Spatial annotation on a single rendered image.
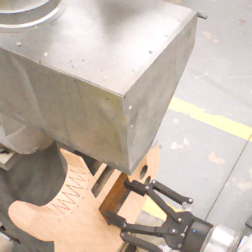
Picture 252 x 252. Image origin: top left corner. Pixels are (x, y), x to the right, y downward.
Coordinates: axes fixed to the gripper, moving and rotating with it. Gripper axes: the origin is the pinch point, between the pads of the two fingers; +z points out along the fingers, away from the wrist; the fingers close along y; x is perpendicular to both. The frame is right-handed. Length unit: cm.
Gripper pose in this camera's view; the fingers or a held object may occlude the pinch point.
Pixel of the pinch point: (118, 199)
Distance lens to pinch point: 83.1
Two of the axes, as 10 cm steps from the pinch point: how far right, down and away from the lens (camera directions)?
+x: -1.0, -5.0, -8.6
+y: 4.9, -7.8, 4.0
